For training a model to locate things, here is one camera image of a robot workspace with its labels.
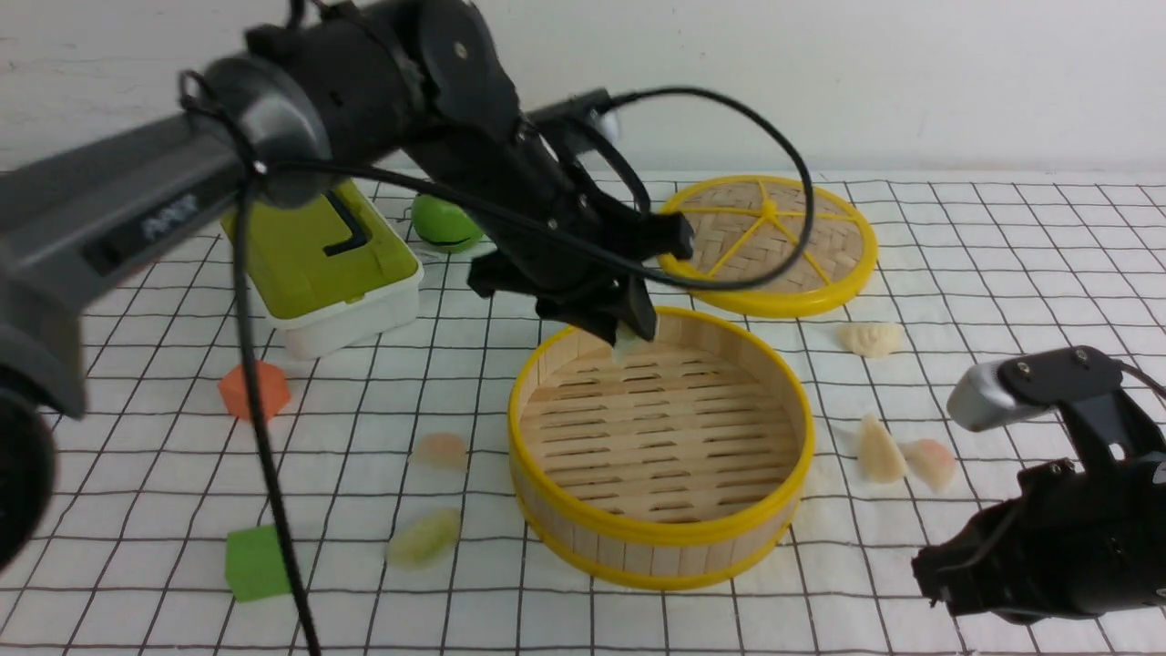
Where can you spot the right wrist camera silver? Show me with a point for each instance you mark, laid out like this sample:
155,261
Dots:
1081,384

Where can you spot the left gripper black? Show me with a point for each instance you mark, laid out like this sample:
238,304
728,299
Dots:
572,231

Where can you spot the green lid white box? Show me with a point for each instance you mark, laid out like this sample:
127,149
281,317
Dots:
332,273

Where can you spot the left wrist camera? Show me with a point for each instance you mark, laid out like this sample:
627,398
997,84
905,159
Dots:
557,123

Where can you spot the white grid tablecloth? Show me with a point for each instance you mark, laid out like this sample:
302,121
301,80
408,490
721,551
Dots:
129,559

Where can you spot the white dumpling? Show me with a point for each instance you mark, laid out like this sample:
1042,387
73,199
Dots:
878,454
871,340

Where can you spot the bamboo steamer tray yellow rim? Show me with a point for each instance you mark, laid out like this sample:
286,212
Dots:
679,466

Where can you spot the orange foam cube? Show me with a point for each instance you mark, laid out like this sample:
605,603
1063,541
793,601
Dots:
274,392

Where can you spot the large green dumpling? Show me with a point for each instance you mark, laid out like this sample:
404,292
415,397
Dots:
425,541

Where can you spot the woven bamboo steamer lid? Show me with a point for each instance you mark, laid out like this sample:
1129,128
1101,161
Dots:
745,225

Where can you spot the small green dumpling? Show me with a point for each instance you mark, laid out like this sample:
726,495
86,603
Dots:
626,342

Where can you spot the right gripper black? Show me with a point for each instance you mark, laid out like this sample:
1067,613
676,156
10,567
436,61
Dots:
1073,545

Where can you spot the green toy ball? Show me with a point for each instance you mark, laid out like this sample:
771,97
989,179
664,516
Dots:
443,225

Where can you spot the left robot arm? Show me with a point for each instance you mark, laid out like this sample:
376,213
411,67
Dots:
287,119

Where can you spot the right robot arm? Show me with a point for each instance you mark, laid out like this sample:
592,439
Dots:
1072,546

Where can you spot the green foam cube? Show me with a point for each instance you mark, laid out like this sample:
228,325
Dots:
254,566

